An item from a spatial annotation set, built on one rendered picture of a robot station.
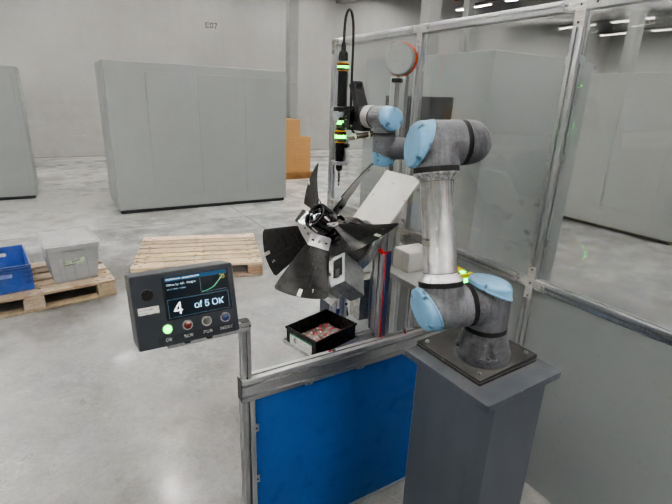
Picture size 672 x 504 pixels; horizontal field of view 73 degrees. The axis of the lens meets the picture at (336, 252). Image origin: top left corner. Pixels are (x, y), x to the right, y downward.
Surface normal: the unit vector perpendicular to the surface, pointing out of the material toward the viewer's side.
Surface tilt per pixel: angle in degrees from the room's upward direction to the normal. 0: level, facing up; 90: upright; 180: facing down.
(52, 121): 90
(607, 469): 90
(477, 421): 90
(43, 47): 90
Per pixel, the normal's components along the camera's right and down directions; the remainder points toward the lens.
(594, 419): -0.86, 0.14
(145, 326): 0.50, 0.04
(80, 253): 0.61, 0.36
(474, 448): -0.21, 0.31
